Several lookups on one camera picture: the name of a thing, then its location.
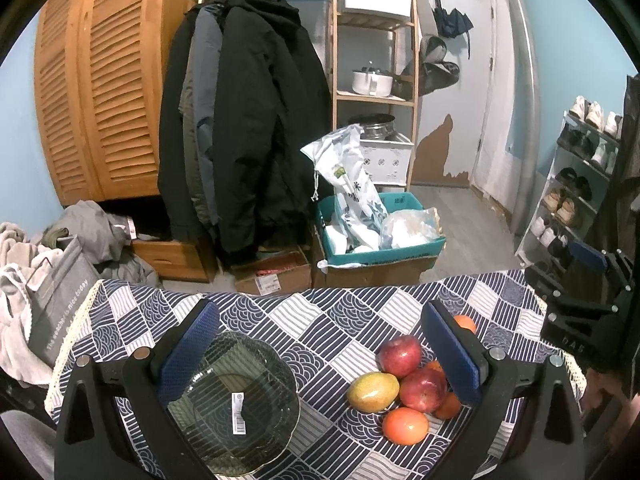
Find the wooden drawer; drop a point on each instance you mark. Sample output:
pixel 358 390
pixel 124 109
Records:
pixel 177 261

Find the white floral plastic bag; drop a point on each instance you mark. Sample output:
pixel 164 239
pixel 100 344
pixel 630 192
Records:
pixel 338 158

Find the steel pot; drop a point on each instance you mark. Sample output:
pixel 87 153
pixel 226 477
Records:
pixel 375 126

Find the beige blanket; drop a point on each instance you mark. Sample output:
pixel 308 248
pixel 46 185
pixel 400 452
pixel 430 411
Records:
pixel 24 266

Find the dark blue umbrella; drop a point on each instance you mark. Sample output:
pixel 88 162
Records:
pixel 452 24

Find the dark glass fruit plate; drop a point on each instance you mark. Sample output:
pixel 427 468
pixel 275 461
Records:
pixel 240 408

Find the large cardboard box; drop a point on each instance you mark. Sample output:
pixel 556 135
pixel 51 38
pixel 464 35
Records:
pixel 403 272

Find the teal tray box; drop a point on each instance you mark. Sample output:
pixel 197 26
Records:
pixel 393 201

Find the grey fabric storage bag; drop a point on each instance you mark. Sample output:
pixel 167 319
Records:
pixel 60 294

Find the small cardboard box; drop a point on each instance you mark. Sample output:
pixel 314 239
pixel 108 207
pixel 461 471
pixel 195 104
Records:
pixel 280 273

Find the clear plastic bag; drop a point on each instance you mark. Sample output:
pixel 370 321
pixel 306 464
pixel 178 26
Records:
pixel 411 227

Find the small orange tangerine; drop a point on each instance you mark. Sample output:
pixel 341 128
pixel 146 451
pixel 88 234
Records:
pixel 466 322

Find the white patterned box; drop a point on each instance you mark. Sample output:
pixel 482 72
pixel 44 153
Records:
pixel 387 161

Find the black hanging coat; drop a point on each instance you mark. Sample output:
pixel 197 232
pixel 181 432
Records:
pixel 272 99

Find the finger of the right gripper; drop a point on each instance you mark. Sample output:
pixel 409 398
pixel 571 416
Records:
pixel 588 256

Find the black hanging bag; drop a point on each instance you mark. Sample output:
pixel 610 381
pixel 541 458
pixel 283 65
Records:
pixel 435 73

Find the wooden louvered wardrobe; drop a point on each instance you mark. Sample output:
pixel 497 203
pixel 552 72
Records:
pixel 99 74

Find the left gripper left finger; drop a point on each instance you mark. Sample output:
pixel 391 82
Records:
pixel 181 349

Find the red apple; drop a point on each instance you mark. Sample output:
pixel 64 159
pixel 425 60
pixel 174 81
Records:
pixel 423 390
pixel 400 356

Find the shoe rack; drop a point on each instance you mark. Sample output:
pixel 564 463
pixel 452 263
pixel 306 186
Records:
pixel 581 170

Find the white cooking pot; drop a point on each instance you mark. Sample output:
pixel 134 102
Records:
pixel 372 81

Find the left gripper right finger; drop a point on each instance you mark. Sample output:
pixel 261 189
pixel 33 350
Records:
pixel 458 351

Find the grey hanging jacket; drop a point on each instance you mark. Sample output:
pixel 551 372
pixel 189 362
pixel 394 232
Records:
pixel 197 106

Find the white door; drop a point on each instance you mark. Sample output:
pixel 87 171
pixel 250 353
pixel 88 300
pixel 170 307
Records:
pixel 452 119

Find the person's right hand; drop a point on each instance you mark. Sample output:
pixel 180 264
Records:
pixel 597 385

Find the grey vertical pipe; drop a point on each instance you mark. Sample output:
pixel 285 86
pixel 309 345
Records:
pixel 529 103

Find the yellow green mango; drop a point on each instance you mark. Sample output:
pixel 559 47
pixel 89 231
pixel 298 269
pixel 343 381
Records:
pixel 373 392

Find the orange tangerine with stem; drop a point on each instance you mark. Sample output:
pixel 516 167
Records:
pixel 450 408

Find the wooden shelf rack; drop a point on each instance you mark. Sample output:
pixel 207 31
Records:
pixel 359 40

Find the grey clothes pile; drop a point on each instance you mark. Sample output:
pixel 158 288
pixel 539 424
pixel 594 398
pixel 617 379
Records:
pixel 106 241

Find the large orange red mango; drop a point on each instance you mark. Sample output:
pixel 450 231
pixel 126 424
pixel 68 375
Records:
pixel 405 426

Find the blue white patterned tablecloth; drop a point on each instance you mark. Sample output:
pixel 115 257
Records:
pixel 327 337

